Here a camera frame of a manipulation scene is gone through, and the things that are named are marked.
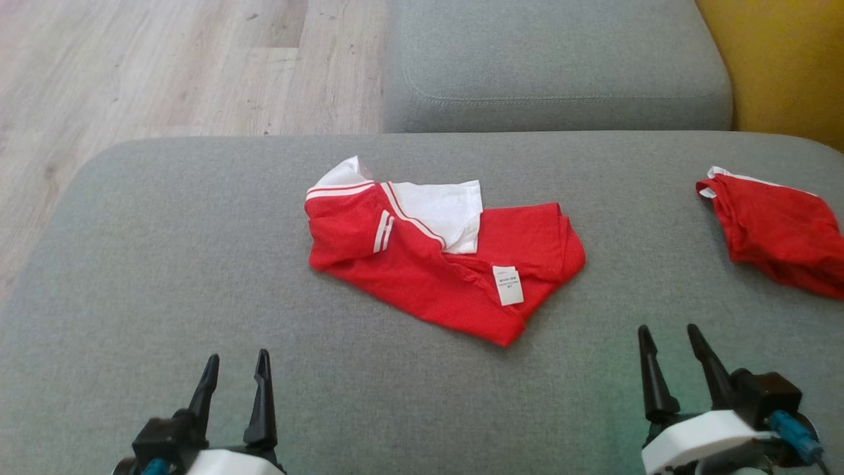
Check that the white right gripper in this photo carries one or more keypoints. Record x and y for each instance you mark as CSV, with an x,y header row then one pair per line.
x,y
699,439

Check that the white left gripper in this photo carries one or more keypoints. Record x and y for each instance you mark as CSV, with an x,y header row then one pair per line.
x,y
237,463

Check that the red shorts wide white stripe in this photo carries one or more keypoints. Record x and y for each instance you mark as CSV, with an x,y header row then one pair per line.
x,y
781,231

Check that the red white lettered jersey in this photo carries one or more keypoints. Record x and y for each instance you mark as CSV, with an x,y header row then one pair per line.
x,y
422,277

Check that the grey sofa seat cushion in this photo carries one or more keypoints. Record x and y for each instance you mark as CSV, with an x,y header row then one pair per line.
x,y
198,264

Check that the grey sofa back cushion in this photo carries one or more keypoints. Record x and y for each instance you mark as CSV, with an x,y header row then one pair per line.
x,y
554,59

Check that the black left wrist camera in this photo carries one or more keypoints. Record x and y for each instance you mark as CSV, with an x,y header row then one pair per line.
x,y
161,439

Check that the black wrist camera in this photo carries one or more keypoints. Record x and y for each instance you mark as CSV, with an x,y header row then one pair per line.
x,y
768,394
161,439

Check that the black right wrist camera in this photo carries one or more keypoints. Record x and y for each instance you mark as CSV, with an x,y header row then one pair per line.
x,y
768,394

